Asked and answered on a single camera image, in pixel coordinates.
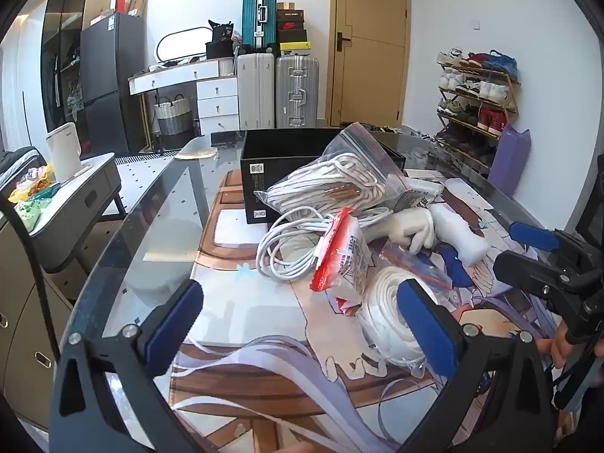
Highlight printed desk mat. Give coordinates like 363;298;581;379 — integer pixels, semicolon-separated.
172;170;567;453

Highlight white printed packet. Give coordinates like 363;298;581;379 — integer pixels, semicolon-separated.
401;177;447;211

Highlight teal suitcase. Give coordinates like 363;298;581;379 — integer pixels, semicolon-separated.
242;0;278;52

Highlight pile of colourful snack packets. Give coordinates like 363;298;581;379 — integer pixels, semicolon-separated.
8;163;62;203

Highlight grey side table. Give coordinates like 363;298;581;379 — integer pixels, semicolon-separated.
0;151;123;274

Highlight oval mirror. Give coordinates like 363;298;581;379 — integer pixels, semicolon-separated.
156;26;215;64

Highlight white cable coil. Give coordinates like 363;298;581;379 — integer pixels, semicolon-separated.
256;208;402;288

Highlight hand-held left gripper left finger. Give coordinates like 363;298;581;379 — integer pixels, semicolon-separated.
49;278;205;453

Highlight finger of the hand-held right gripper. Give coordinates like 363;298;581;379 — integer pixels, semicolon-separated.
508;221;595;265
492;249;590;314

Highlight woven laundry basket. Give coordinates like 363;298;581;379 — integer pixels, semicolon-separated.
153;94;192;137

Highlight person's right hand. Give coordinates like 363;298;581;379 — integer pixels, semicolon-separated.
535;325;579;371

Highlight purple bag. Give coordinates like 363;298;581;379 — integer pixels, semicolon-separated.
486;123;532;196

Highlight beige drawer cabinet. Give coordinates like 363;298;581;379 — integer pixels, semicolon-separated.
0;217;71;430

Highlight black bag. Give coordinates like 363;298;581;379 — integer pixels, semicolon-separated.
205;20;237;60

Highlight patterned black white rug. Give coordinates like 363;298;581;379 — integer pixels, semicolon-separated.
113;150;213;227

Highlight rows of assorted shoes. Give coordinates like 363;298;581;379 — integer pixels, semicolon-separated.
436;47;520;171

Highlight pale green plastic bag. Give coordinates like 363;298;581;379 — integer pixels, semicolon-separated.
16;198;47;233

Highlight wooden door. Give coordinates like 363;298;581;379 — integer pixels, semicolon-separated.
325;0;411;128

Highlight white sheer curtain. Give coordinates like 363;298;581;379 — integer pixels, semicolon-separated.
0;14;48;152

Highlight white suitcase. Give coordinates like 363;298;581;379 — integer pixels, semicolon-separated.
236;49;277;130

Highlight dark grey fridge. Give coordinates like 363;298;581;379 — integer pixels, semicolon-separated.
79;12;147;152

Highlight white electric kettle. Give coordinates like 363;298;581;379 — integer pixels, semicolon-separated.
46;122;83;182

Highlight wooden shoe rack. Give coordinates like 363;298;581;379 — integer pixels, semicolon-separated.
434;47;522;175

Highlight white vanity desk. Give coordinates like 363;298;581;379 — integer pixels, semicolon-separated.
128;59;239;135

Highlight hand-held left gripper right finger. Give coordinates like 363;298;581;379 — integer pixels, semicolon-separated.
396;278;558;453

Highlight silver suitcase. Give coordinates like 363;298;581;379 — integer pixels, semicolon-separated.
275;54;320;129

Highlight red-edged clear packet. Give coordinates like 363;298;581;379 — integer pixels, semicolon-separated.
309;208;373;317

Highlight white cotton roll pack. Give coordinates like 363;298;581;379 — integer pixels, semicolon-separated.
427;203;492;267

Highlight black storage box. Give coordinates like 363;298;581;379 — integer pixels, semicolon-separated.
211;127;407;225

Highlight dark glass wardrobe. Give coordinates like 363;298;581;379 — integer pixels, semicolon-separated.
40;0;116;147

